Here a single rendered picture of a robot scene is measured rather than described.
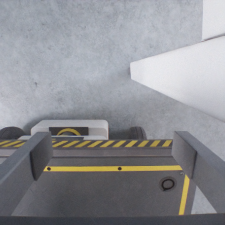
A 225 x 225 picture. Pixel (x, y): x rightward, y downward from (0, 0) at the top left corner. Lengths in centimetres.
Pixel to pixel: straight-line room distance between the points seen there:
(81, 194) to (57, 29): 55
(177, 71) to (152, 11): 52
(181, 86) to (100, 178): 29
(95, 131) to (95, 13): 42
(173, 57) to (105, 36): 48
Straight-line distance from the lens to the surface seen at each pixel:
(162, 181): 42
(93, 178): 40
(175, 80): 18
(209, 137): 82
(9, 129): 68
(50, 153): 17
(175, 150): 17
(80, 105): 66
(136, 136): 55
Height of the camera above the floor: 63
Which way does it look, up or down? 75 degrees down
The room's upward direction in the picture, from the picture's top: 176 degrees clockwise
